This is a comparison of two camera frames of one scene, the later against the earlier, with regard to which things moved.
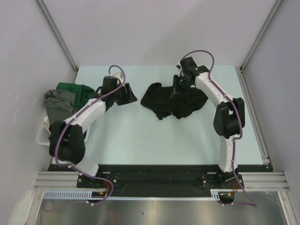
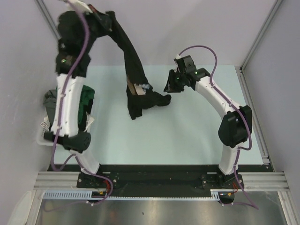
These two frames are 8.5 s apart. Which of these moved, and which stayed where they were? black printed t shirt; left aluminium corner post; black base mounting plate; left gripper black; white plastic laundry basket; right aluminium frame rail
Moved: black printed t shirt; left gripper black
Stayed: left aluminium corner post; white plastic laundry basket; right aluminium frame rail; black base mounting plate
